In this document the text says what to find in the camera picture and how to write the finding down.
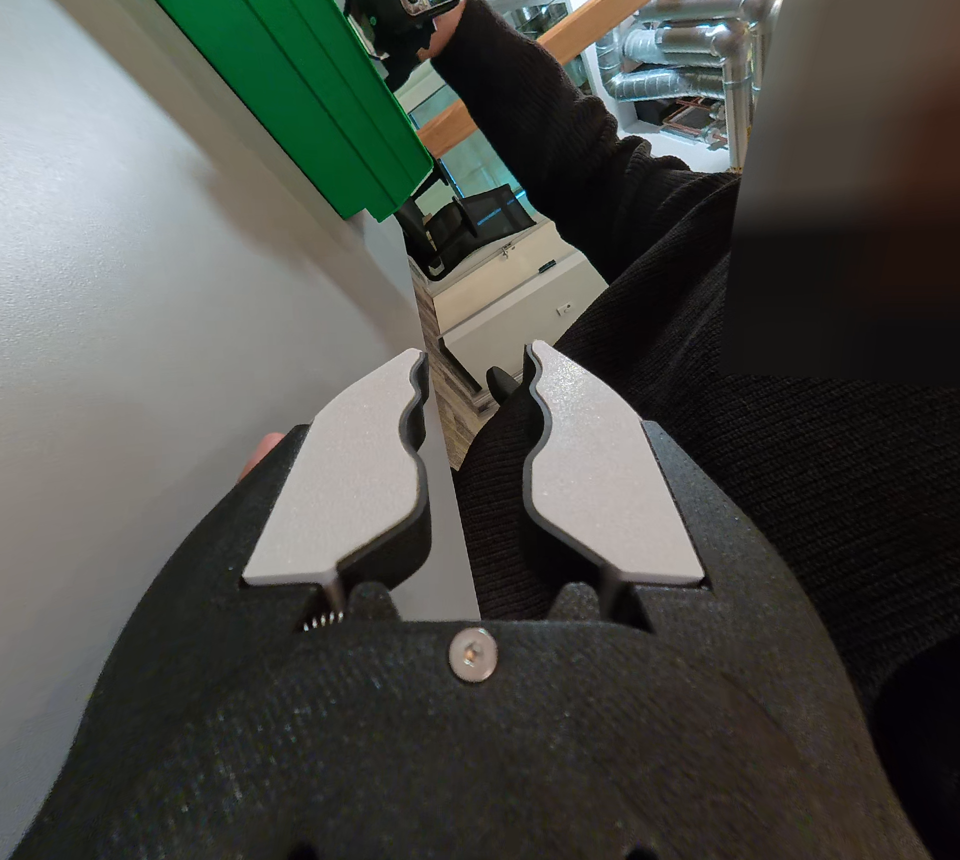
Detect silver ventilation ducts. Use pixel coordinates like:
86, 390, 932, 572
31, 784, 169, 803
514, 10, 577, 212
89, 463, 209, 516
450, 0, 796, 171

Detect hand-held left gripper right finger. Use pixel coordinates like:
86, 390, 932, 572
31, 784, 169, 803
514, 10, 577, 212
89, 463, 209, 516
522, 340, 706, 621

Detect person's left hand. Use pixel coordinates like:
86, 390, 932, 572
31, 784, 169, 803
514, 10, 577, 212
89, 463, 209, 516
238, 431, 288, 485

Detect black mesh office chair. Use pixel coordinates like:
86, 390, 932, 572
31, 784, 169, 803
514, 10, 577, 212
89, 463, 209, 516
393, 181, 537, 280

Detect person's right forearm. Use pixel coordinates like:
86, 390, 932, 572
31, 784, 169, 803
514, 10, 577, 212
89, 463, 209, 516
431, 0, 740, 284

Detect green plastic bin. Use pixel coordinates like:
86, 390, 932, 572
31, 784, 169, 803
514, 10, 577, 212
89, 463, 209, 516
71, 0, 436, 224

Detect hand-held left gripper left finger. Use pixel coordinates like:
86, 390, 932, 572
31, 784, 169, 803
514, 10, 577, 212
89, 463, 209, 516
241, 348, 433, 614

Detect white cabinet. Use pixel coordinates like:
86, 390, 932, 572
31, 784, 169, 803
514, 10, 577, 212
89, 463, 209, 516
435, 223, 610, 396

